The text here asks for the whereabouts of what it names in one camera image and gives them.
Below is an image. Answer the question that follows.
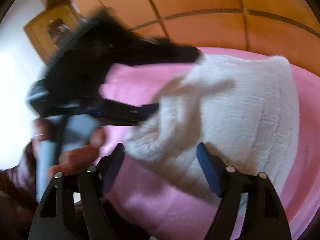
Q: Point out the dark red sleeve forearm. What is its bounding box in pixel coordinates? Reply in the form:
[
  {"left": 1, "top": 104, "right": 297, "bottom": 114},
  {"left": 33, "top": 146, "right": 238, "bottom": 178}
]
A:
[{"left": 1, "top": 142, "right": 37, "bottom": 239}]

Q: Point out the left hand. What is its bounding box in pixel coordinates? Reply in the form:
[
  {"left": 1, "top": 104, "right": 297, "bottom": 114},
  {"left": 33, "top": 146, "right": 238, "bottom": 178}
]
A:
[{"left": 31, "top": 117, "right": 107, "bottom": 181}]

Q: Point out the white knitted sweater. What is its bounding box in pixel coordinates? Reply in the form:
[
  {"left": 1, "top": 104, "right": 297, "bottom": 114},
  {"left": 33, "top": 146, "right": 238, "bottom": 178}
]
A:
[{"left": 125, "top": 54, "right": 299, "bottom": 205}]

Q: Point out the wooden panelled headboard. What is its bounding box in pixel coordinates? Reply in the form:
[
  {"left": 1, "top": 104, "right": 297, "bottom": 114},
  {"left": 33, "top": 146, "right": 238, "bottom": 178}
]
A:
[{"left": 73, "top": 0, "right": 319, "bottom": 74}]

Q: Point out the wooden framed picture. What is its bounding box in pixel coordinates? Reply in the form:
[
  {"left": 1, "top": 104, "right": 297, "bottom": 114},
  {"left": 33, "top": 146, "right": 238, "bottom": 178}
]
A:
[{"left": 23, "top": 2, "right": 80, "bottom": 62}]

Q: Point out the pink quilted bedspread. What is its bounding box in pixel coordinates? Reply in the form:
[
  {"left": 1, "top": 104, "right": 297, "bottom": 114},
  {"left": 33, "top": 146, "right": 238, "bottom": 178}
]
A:
[{"left": 100, "top": 48, "right": 319, "bottom": 239}]

